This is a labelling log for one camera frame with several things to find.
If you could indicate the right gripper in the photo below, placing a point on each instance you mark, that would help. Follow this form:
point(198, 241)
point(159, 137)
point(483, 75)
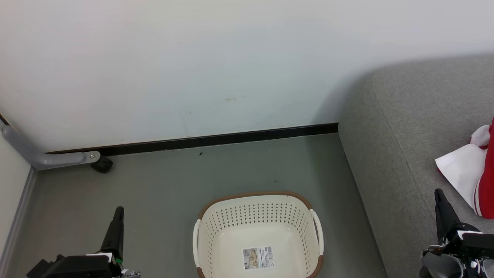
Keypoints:
point(440, 264)

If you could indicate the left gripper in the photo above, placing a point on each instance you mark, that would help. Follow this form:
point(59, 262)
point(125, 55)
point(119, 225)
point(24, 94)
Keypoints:
point(117, 262)

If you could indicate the red garment with striped trim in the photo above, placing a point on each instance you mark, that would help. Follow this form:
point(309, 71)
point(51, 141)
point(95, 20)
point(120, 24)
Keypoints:
point(463, 170)

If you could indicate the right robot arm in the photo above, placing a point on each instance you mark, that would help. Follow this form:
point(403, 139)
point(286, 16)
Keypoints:
point(488, 270)

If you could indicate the grey fabric sofa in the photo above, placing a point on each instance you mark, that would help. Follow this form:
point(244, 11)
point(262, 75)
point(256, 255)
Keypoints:
point(405, 135)

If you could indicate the black caster wheel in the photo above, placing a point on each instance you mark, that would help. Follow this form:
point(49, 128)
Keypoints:
point(102, 164)

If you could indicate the grey floor edge strip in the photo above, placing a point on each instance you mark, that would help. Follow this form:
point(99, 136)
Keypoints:
point(19, 216)

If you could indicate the white perforated laundry basket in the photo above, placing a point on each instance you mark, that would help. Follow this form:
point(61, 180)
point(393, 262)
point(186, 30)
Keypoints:
point(254, 216)

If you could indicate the paper label sticker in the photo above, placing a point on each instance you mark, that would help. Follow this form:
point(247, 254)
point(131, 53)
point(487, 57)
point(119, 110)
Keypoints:
point(258, 258)

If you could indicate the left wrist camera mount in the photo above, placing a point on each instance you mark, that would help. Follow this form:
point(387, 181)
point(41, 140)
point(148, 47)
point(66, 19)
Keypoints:
point(73, 266)

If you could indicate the grey metal frame leg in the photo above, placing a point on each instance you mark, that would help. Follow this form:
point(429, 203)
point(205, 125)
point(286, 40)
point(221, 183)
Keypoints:
point(42, 159)

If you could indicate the black wall baseboard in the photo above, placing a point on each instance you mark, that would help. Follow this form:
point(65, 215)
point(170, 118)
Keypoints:
point(231, 138)

